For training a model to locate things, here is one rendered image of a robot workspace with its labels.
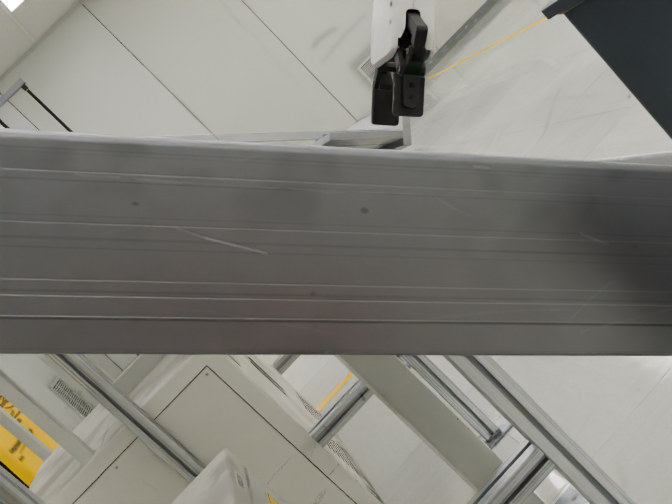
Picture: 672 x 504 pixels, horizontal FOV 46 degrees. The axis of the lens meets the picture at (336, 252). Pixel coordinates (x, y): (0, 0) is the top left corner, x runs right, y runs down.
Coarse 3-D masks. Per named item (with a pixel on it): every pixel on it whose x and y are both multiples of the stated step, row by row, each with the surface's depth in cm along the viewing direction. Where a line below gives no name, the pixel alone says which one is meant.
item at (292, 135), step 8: (160, 136) 102; (168, 136) 102; (176, 136) 102; (184, 136) 102; (192, 136) 103; (200, 136) 103; (208, 136) 103; (216, 136) 103; (224, 136) 104; (232, 136) 104; (240, 136) 104; (248, 136) 104; (256, 136) 105; (264, 136) 105; (272, 136) 105; (280, 136) 106; (288, 136) 106; (296, 136) 106; (304, 136) 106; (312, 136) 107; (320, 136) 107
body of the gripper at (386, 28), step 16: (384, 0) 81; (400, 0) 79; (416, 0) 79; (432, 0) 80; (384, 16) 81; (400, 16) 79; (432, 16) 80; (384, 32) 81; (400, 32) 79; (432, 32) 80; (384, 48) 82; (432, 48) 80
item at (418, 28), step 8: (408, 16) 79; (416, 16) 79; (408, 24) 79; (416, 24) 76; (424, 24) 77; (416, 32) 76; (424, 32) 76; (416, 40) 77; (424, 40) 77; (416, 48) 77; (416, 56) 78
